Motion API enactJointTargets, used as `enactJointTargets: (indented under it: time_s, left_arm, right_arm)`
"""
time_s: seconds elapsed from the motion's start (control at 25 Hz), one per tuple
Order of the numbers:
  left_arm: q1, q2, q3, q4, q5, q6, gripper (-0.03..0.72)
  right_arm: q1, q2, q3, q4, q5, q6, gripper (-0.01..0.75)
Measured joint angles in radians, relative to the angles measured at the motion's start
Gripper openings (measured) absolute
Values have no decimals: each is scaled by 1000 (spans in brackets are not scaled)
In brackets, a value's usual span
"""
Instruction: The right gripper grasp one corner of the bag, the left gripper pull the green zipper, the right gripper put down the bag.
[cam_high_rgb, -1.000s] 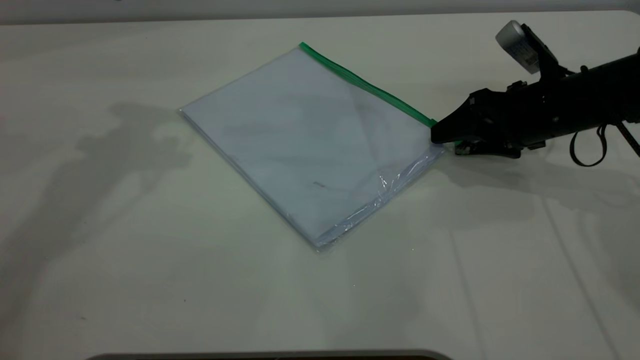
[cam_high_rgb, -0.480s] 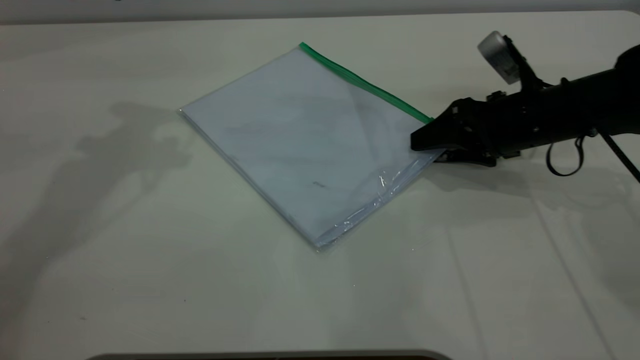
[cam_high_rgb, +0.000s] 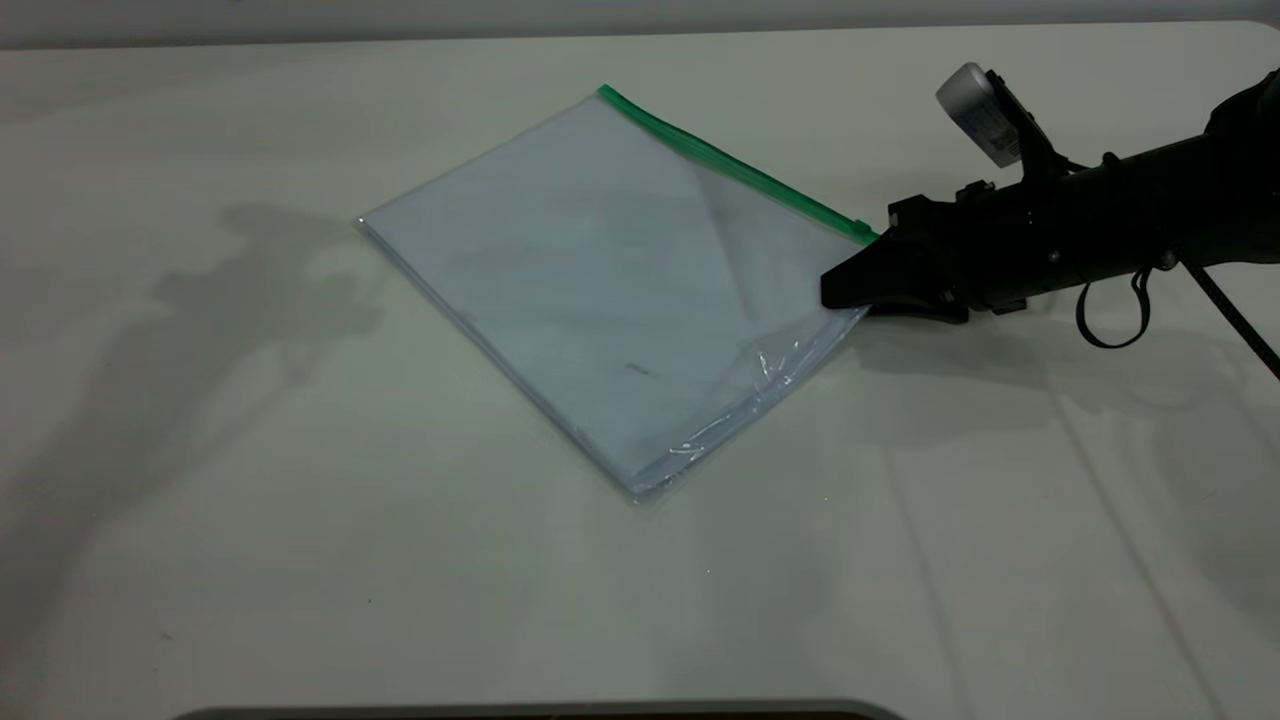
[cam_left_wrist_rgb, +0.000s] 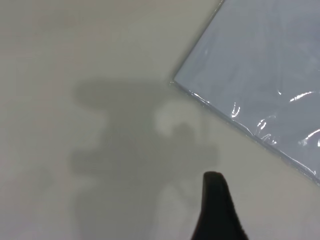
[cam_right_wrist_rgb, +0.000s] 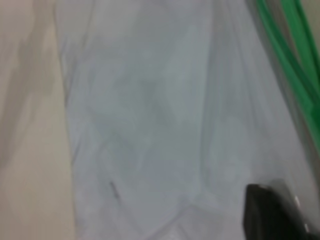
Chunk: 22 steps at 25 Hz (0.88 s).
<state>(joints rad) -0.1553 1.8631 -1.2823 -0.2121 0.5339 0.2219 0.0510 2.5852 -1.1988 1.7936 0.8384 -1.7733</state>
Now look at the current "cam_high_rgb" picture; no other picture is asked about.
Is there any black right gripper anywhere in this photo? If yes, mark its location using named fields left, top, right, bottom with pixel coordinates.
left=820, top=140, right=1186, bottom=324

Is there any clear plastic green-zip bag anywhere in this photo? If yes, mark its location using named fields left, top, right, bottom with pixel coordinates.
left=355, top=85, right=881, bottom=506

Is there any dark curved base rim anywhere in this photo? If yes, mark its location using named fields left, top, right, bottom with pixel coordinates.
left=170, top=699, right=907, bottom=720

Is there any black strap loop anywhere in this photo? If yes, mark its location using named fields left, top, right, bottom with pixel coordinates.
left=1075, top=264, right=1153, bottom=350

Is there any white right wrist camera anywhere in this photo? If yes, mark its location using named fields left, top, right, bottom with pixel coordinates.
left=935, top=62, right=1063, bottom=183

